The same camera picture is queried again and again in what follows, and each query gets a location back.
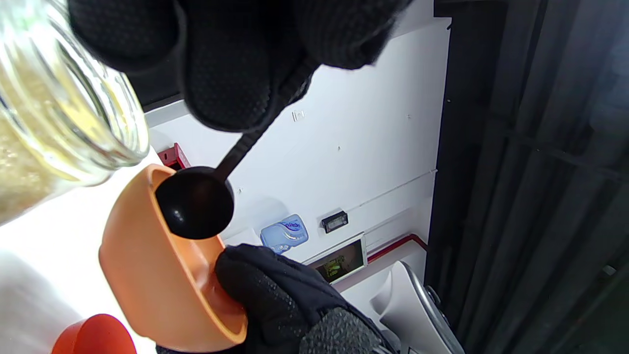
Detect person's right hand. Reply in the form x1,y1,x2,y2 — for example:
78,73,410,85
156,244,400,354

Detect person's left hand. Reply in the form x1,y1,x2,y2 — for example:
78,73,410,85
68,0,414,133

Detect orange plastic dish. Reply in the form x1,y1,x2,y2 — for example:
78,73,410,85
98,164,249,354

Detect black long-handled spoon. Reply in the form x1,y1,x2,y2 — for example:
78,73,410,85
155,57,320,240

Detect clear glass jar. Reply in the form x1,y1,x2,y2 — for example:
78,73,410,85
0,0,150,227

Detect red jar lid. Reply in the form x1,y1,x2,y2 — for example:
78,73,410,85
52,314,138,354

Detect white blue packet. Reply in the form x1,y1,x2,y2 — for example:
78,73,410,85
260,214,309,254

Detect red fire extinguisher cabinet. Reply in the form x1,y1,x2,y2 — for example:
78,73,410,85
157,143,191,171

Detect white framed wall panel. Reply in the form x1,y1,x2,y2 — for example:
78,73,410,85
302,233,368,285

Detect small black wall box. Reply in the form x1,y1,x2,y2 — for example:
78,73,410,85
321,211,349,234

